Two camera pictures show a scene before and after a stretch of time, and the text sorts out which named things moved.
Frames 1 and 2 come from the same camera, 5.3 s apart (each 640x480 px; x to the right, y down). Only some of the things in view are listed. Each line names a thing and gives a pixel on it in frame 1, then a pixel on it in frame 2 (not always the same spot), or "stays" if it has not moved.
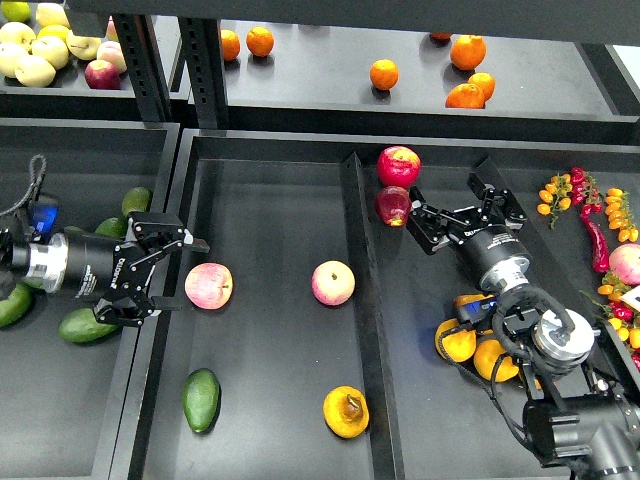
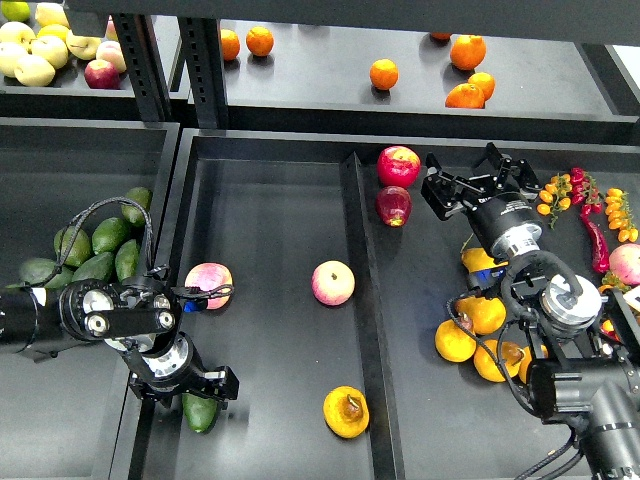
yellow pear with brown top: [346, 411] stays
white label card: [632, 298] stays
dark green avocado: [201, 399] stays
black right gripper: [487, 248] → [506, 223]
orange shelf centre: [384, 74] stays
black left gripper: [97, 263] → [181, 370]
